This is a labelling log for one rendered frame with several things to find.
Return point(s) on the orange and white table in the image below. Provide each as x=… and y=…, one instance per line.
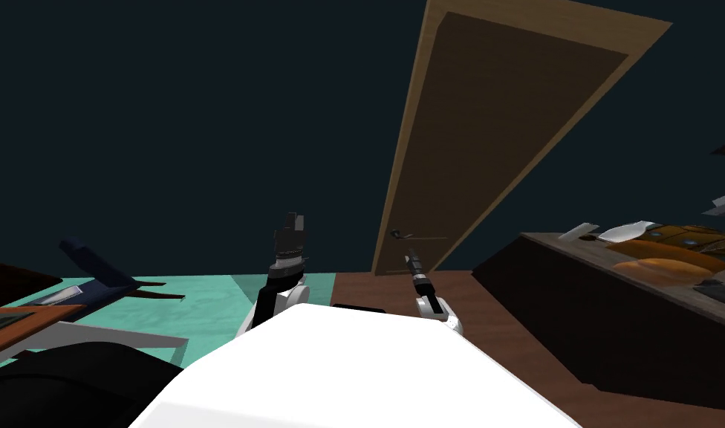
x=35, y=333

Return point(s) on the dark blue chair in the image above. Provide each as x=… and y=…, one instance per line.
x=98, y=267

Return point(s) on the brown wooden door leaf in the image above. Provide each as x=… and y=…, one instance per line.
x=487, y=148

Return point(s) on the dark wooden sideboard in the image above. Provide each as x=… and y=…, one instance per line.
x=606, y=321

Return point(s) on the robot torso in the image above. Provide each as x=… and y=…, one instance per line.
x=350, y=368

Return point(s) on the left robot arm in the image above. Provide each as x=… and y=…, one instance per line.
x=273, y=297

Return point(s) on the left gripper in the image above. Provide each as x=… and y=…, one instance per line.
x=290, y=241

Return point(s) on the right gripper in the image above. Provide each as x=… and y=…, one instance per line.
x=413, y=261

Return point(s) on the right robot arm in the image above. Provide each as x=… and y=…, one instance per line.
x=431, y=303

